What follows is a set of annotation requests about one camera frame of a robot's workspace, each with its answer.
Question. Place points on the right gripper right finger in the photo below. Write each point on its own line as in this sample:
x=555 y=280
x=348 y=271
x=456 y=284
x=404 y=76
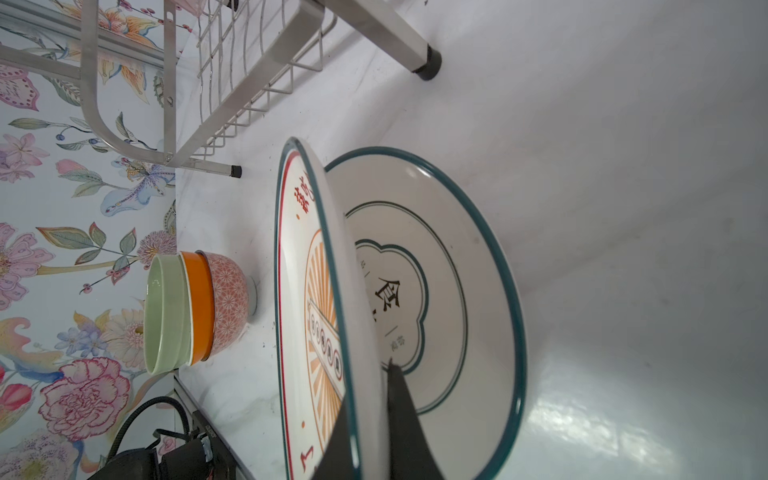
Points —
x=410 y=455

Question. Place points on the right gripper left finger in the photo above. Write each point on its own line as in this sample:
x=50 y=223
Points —
x=336 y=463

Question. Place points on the patterned plate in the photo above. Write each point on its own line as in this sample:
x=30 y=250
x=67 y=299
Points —
x=332 y=387

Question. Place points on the white plate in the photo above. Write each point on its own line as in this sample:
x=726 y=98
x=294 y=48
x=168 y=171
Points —
x=444 y=304

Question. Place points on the red patterned bowl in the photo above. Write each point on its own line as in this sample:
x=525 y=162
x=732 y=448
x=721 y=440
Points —
x=235 y=300

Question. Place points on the orange bowl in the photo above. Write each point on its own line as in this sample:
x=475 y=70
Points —
x=201 y=303

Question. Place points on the pale green bowl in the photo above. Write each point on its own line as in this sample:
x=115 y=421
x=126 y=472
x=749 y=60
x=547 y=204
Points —
x=167 y=323

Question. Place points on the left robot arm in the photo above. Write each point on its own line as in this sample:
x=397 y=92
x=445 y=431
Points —
x=203 y=457

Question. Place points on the chrome two-tier dish rack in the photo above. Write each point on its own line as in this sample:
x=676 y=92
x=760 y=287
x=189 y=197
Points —
x=214 y=67

